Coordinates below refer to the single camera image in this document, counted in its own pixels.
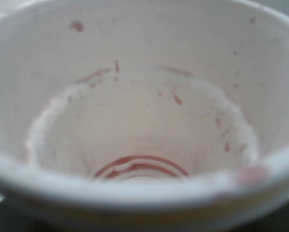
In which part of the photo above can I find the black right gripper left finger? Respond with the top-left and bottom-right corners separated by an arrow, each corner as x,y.
0,197 -> 47,232

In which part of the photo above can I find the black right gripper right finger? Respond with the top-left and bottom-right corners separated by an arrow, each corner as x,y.
274,203 -> 289,232

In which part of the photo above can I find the yellow paper cup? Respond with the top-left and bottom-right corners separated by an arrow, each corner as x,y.
0,0 -> 289,232

